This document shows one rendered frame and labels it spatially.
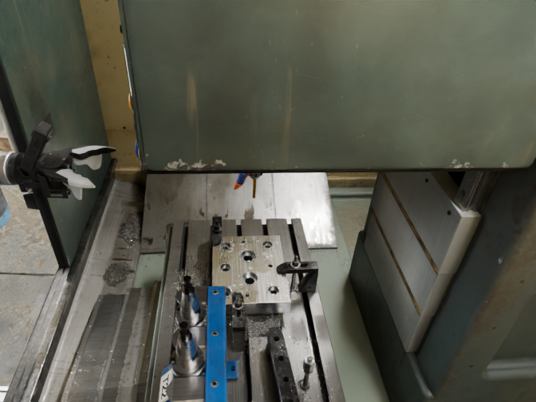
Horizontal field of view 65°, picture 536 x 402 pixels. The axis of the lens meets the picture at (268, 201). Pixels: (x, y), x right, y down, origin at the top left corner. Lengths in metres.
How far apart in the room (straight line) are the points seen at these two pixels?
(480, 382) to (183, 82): 1.07
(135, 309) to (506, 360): 1.17
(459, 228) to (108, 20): 1.58
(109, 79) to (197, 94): 1.49
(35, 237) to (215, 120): 2.66
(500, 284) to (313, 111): 0.57
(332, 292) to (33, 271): 1.88
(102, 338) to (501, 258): 1.21
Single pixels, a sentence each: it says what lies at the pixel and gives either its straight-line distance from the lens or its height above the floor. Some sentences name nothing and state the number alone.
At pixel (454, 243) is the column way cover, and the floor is 1.34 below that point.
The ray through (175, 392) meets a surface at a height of 1.22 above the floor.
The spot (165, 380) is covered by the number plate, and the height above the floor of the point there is 0.94.
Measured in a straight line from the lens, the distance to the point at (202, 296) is 0.98.
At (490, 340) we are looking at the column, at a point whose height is 1.13.
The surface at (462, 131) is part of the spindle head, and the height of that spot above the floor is 1.66.
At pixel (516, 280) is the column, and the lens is 1.02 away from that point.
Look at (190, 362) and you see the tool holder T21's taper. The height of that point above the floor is 1.24.
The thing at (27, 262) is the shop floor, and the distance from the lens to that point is 3.05.
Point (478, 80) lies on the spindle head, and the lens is 0.71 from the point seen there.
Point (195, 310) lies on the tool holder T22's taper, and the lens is 0.92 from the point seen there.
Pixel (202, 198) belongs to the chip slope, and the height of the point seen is 0.74.
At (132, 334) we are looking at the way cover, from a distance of 1.55.
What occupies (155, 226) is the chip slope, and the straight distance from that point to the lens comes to 2.01.
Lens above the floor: 1.96
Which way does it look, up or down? 37 degrees down
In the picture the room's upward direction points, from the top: 4 degrees clockwise
